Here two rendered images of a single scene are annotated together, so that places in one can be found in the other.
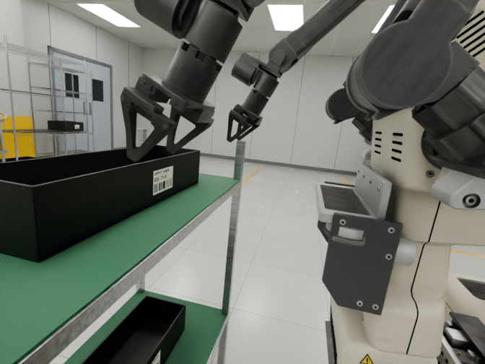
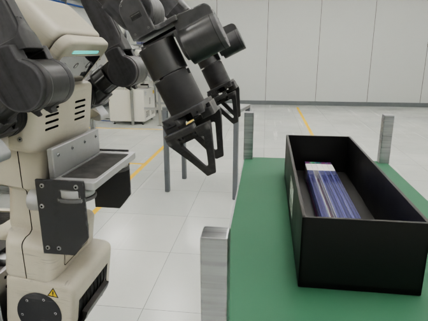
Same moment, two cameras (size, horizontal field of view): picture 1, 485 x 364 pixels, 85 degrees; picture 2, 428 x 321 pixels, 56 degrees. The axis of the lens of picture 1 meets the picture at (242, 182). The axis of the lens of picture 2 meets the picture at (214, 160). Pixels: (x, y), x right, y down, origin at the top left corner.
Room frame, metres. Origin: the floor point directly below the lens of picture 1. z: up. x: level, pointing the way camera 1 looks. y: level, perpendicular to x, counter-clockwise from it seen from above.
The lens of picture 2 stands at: (1.40, -0.02, 1.29)
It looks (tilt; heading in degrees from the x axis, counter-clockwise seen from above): 15 degrees down; 175
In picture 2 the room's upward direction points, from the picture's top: straight up
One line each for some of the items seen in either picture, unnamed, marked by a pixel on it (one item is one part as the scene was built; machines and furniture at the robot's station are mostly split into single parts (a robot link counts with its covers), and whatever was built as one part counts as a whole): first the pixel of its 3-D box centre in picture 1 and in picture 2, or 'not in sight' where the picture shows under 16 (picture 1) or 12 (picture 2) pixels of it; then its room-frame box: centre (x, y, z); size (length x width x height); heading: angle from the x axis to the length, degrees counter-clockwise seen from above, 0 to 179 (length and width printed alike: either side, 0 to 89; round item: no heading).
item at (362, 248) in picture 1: (354, 222); (85, 184); (0.51, -0.23, 0.99); 0.28 x 0.16 x 0.22; 168
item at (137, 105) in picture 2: not in sight; (131, 69); (-6.13, -0.88, 0.95); 1.36 x 0.82 x 1.90; 78
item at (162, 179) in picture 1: (121, 178); (332, 189); (0.63, 0.30, 1.01); 0.57 x 0.17 x 0.11; 168
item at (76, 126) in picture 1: (66, 126); not in sight; (4.36, 2.94, 0.82); 0.40 x 0.30 x 0.14; 174
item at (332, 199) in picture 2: not in sight; (330, 201); (0.63, 0.30, 0.98); 0.51 x 0.07 x 0.03; 168
